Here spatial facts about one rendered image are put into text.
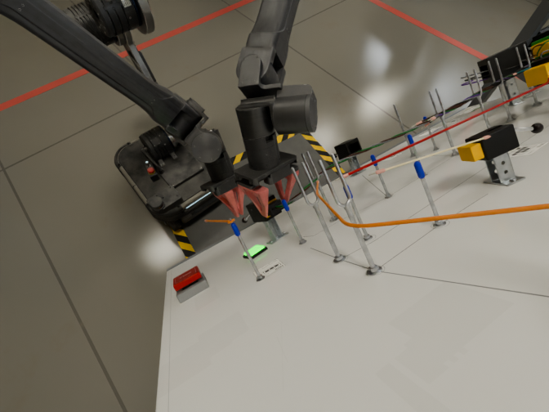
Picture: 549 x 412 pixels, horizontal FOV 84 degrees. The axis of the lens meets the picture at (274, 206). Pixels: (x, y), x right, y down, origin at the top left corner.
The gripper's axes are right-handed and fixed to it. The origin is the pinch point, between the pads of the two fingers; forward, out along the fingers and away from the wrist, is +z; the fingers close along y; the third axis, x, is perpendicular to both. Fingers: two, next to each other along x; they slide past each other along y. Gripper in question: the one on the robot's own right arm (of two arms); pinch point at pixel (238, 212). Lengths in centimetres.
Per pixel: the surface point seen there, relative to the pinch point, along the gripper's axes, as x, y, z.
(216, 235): 103, 27, 40
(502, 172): -48, 16, -3
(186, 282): -12.4, -19.7, 2.4
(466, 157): -44.8, 14.0, -5.9
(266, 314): -34.6, -16.9, 1.3
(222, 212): 109, 38, 31
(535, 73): -44, 46, -10
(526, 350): -58, -12, -3
